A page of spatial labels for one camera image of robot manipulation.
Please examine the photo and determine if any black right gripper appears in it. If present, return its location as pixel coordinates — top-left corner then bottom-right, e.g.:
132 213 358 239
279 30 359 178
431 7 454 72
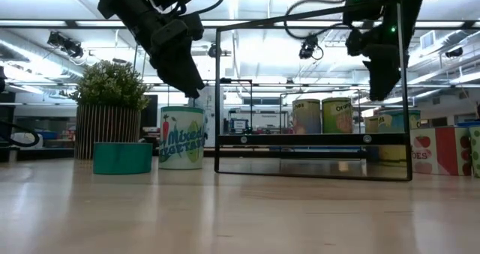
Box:
346 23 412 101

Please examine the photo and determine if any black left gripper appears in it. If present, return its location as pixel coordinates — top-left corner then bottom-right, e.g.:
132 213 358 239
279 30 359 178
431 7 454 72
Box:
133 12 206 100

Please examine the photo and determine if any pale yellow label tin can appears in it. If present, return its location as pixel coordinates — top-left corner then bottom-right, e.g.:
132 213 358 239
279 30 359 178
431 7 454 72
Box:
364 115 380 134

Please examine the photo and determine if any green orange label tin can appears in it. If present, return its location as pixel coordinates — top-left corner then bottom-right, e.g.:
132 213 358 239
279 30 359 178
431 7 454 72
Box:
321 97 354 135

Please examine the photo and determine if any mixed vegetables label tin can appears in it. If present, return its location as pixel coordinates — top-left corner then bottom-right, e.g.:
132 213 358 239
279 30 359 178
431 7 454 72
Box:
158 106 206 171

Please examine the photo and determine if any peaches label tin can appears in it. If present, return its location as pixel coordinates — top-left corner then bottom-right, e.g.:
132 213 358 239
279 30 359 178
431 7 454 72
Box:
292 98 323 135

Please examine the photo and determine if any red white tomatoes tin can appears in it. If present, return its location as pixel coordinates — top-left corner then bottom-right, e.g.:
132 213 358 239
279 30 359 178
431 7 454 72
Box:
409 125 472 177

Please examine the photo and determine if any short teal tin can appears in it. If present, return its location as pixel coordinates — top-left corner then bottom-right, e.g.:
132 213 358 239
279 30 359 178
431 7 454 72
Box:
92 142 154 175

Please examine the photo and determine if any green dotted tin can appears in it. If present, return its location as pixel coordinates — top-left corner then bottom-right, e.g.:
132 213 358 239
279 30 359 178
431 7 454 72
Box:
468 125 480 179

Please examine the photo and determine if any white banner stand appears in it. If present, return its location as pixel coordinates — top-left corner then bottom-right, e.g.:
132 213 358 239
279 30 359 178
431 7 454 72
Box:
194 85 225 148

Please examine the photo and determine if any green plant in ribbed pot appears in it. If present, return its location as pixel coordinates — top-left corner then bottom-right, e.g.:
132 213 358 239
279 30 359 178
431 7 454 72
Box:
59 60 153 160

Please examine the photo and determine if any black wall screen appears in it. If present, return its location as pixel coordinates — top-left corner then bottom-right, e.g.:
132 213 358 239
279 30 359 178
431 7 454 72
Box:
140 94 159 128

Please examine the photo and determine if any black hanging overhead camera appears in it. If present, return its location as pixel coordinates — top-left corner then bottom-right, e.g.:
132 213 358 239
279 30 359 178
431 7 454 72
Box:
298 33 324 61

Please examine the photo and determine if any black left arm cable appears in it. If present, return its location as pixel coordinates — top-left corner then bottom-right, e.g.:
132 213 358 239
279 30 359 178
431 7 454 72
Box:
175 0 227 16

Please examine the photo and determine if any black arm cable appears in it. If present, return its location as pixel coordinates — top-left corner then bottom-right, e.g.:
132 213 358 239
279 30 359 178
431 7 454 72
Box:
283 0 352 40
175 0 227 16

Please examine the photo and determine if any wooden shelf black metal frame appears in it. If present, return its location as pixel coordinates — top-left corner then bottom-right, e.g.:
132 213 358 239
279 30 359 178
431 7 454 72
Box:
214 0 413 183

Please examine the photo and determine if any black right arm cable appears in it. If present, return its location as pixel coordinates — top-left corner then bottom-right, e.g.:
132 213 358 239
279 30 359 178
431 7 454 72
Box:
283 0 352 40

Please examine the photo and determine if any black overhead frame beam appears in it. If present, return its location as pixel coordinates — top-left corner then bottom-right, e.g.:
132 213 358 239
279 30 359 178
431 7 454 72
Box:
0 19 480 31

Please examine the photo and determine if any black aluminium table frame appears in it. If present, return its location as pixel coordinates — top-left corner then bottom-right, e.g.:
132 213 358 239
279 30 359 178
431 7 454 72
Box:
0 145 372 162

